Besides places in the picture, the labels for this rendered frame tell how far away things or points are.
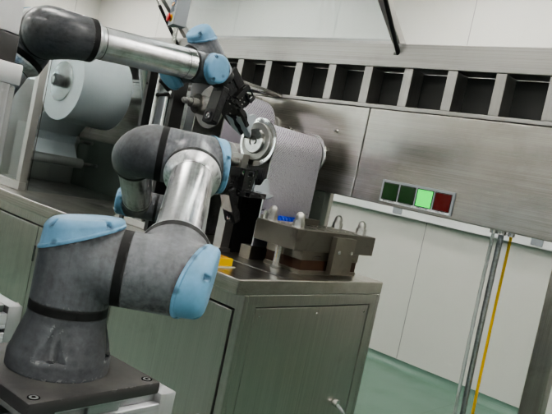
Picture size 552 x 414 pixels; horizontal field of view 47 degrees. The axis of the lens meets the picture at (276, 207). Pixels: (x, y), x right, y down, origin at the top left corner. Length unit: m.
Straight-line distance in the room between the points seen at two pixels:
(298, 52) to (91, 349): 1.63
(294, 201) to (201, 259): 1.12
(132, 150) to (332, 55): 1.12
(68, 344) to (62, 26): 0.74
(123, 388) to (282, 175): 1.13
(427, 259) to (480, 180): 2.70
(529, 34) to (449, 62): 2.57
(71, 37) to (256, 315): 0.79
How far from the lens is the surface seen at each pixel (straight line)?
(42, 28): 1.47
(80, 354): 0.97
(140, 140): 1.32
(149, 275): 0.93
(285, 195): 2.00
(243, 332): 1.61
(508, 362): 4.38
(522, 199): 1.86
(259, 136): 1.93
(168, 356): 1.79
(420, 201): 1.97
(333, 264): 1.89
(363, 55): 2.20
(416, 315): 4.62
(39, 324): 0.98
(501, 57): 1.97
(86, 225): 0.94
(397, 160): 2.04
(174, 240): 0.97
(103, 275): 0.94
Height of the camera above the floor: 1.17
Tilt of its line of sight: 3 degrees down
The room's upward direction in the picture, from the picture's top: 12 degrees clockwise
